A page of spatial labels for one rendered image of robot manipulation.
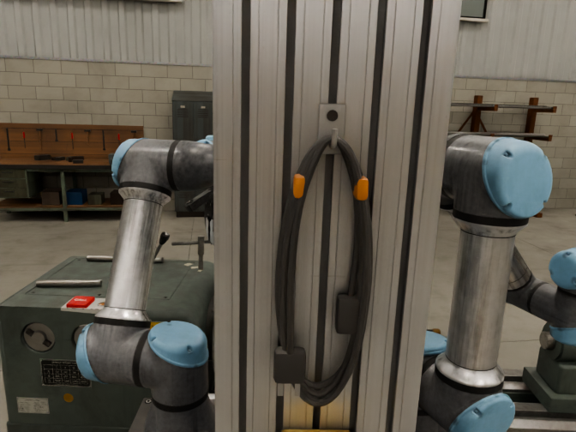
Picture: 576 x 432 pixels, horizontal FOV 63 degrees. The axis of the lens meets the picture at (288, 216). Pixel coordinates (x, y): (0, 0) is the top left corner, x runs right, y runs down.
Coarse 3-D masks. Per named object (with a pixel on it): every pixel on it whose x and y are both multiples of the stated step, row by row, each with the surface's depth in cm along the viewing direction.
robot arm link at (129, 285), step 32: (128, 160) 103; (160, 160) 102; (128, 192) 102; (160, 192) 103; (128, 224) 101; (128, 256) 99; (128, 288) 98; (96, 320) 96; (128, 320) 95; (96, 352) 93; (128, 352) 93; (128, 384) 94
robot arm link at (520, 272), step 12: (444, 204) 88; (516, 252) 96; (516, 264) 96; (516, 276) 97; (528, 276) 98; (516, 288) 99; (528, 288) 99; (516, 300) 101; (528, 300) 98; (528, 312) 101
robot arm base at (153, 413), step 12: (204, 396) 96; (156, 408) 94; (168, 408) 93; (180, 408) 93; (192, 408) 94; (204, 408) 96; (156, 420) 94; (168, 420) 93; (180, 420) 93; (192, 420) 94; (204, 420) 96
